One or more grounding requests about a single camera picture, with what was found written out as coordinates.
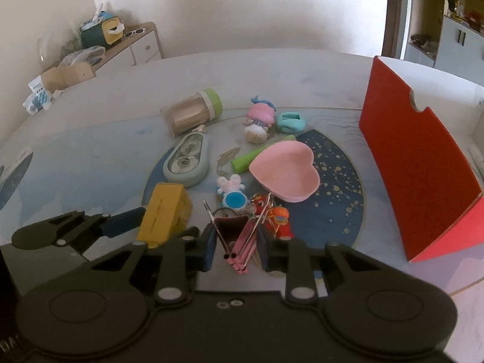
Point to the green tube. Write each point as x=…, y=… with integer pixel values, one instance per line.
x=245, y=160

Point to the white cabinet with wooden top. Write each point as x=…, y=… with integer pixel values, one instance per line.
x=141, y=47

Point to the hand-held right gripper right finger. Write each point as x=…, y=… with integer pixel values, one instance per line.
x=262, y=252

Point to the pink heart-shaped bowl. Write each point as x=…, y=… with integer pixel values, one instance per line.
x=283, y=166

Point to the gold hair pins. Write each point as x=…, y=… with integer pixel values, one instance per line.
x=227, y=157

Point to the red cardboard box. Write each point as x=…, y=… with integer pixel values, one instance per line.
x=408, y=151

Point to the green tissue box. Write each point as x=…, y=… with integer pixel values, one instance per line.
x=100, y=32

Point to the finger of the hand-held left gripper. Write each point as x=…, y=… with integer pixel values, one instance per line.
x=124, y=221

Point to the grey-green oval case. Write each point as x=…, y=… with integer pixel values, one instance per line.
x=187, y=158

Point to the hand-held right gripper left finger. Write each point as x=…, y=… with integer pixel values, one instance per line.
x=209, y=249

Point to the brown cardboard box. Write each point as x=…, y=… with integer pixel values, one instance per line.
x=66, y=75

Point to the toothpick jar with green lid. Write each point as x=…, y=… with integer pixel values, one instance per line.
x=189, y=113

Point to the brown binder clip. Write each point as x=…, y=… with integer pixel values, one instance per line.
x=228, y=228

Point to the pink doll figure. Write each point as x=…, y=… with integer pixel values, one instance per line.
x=259, y=119

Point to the teal holder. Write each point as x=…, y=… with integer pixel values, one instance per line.
x=290, y=121

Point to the clear plastic bags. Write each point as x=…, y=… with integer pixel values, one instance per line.
x=81, y=56

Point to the white sunglasses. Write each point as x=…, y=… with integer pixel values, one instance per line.
x=134, y=33

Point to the orange and red figure toy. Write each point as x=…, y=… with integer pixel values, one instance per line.
x=279, y=221

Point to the pink binder clips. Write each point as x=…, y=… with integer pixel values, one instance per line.
x=240, y=251

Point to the blue and white bunny toy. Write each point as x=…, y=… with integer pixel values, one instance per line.
x=231, y=194

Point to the blue and white packet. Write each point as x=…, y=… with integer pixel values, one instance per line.
x=37, y=96

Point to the brown door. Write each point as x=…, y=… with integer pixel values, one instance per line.
x=397, y=19

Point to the yellow box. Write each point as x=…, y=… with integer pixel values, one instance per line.
x=162, y=211

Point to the grey wall cabinet unit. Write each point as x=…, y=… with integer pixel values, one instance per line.
x=453, y=41

